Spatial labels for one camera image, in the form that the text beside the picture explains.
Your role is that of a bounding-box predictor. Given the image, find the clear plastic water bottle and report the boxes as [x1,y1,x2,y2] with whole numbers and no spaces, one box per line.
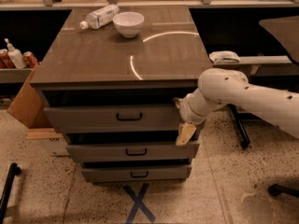
[79,4,120,30]

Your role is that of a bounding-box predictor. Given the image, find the black table leg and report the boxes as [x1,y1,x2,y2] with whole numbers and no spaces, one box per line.
[229,105,250,149]

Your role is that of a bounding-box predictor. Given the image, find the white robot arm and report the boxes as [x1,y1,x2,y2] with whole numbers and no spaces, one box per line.
[174,68,299,146]

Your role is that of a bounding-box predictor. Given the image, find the white pump bottle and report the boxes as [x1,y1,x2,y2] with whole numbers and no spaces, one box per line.
[5,38,26,69]

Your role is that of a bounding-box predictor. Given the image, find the black chair leg left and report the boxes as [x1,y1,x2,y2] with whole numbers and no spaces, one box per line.
[0,162,21,224]

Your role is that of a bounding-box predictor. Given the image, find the grey drawer cabinet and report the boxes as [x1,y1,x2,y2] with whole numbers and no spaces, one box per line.
[31,7,211,170]

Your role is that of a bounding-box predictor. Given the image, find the folded white cloth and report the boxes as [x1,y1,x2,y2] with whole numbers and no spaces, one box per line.
[209,50,241,63]

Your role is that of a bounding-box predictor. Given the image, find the black chair base right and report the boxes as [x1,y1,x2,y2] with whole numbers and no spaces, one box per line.
[267,184,299,198]

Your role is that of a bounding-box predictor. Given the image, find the grey middle drawer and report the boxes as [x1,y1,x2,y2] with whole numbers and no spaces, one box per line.
[66,141,199,163]

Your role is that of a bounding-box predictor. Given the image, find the brown cardboard box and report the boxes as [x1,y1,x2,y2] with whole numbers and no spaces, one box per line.
[7,66,51,129]

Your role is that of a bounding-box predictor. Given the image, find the grey bottom drawer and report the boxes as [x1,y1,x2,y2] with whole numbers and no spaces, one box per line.
[81,164,192,183]

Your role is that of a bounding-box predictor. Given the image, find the grey drawer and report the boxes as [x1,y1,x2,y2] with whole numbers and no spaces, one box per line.
[81,164,192,183]
[44,104,182,133]
[66,141,199,163]

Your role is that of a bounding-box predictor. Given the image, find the white ceramic bowl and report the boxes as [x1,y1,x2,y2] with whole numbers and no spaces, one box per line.
[113,12,145,38]

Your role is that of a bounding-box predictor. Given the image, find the red soda can left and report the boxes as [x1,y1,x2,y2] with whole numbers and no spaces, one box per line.
[0,49,15,68]

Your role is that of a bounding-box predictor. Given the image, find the red soda can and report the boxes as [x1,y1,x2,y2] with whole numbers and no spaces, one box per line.
[23,51,39,67]
[0,49,15,68]

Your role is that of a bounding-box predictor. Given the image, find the grey top drawer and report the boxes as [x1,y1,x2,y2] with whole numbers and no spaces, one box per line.
[44,104,182,133]

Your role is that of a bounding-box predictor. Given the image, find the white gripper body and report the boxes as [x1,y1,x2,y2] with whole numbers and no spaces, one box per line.
[179,94,206,125]

